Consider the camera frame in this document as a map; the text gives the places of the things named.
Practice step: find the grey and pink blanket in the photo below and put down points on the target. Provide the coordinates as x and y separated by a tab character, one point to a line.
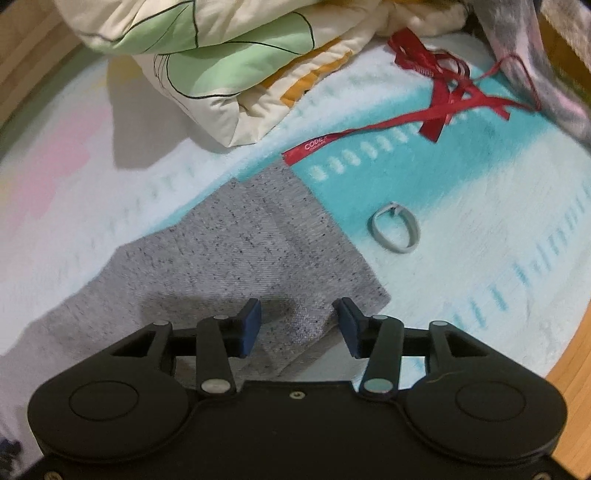
531	60

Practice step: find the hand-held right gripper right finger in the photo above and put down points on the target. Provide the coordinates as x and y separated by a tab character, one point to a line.
348	327

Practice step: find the cream slatted bed headboard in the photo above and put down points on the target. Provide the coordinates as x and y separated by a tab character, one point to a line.
32	46

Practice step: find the grey pants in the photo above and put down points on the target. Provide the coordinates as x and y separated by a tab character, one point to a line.
231	249

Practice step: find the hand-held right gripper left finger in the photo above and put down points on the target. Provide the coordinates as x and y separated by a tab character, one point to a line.
249	327

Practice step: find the folded cream printed quilt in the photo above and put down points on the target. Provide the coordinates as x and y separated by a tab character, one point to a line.
221	69

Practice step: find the red ribbon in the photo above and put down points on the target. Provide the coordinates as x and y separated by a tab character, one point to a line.
438	110

